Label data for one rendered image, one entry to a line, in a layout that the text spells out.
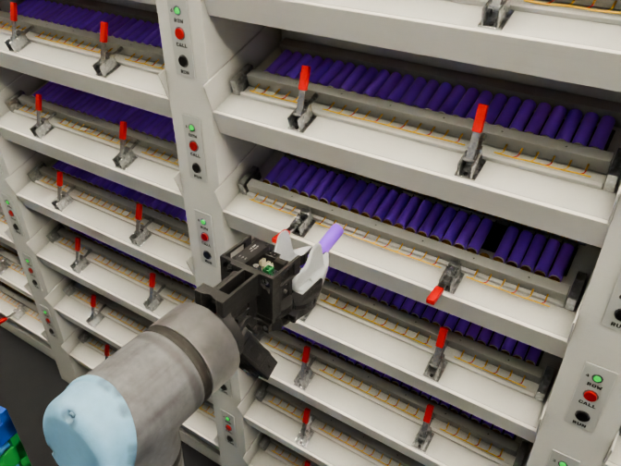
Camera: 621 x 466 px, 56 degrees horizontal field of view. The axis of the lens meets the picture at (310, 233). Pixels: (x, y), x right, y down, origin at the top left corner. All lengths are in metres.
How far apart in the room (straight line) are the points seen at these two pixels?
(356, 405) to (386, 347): 0.20
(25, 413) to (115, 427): 1.60
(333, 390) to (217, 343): 0.69
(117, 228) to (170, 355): 0.89
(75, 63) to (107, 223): 0.38
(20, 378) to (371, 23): 1.76
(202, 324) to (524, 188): 0.44
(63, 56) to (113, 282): 0.57
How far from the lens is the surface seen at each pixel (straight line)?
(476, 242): 0.93
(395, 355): 1.05
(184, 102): 1.02
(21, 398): 2.16
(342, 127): 0.89
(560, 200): 0.78
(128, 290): 1.53
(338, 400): 1.22
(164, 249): 1.31
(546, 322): 0.88
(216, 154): 1.02
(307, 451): 1.39
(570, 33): 0.72
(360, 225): 0.96
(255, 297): 0.63
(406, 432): 1.19
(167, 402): 0.54
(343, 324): 1.09
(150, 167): 1.22
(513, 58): 0.72
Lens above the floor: 1.50
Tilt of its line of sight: 34 degrees down
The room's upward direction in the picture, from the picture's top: straight up
